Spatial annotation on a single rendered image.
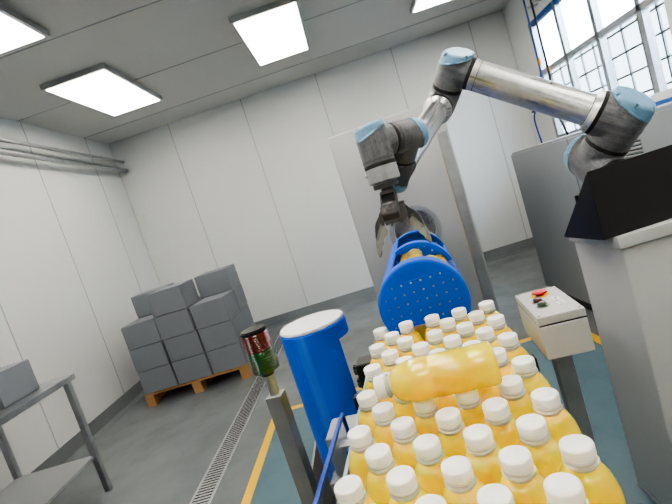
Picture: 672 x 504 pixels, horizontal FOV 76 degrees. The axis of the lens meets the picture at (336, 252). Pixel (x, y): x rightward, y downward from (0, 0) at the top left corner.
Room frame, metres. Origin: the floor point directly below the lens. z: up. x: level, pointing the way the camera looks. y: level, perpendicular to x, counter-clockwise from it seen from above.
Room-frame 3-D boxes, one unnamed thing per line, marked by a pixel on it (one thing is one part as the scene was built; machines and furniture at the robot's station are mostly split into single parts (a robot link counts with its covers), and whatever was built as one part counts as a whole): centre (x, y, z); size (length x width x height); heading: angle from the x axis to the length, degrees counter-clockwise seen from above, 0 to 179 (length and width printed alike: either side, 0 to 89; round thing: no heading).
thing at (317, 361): (1.78, 0.19, 0.59); 0.28 x 0.28 x 0.88
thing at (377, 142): (1.22, -0.19, 1.59); 0.10 x 0.09 x 0.12; 116
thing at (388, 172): (1.22, -0.19, 1.51); 0.10 x 0.09 x 0.05; 78
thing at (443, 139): (2.65, -0.83, 0.85); 0.06 x 0.06 x 1.70; 78
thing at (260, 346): (0.95, 0.23, 1.23); 0.06 x 0.06 x 0.04
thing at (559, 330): (0.99, -0.44, 1.05); 0.20 x 0.10 x 0.10; 168
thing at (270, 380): (0.95, 0.23, 1.18); 0.06 x 0.06 x 0.16
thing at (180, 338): (4.97, 1.86, 0.59); 1.20 x 0.80 x 1.19; 86
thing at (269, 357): (0.95, 0.23, 1.18); 0.06 x 0.06 x 0.05
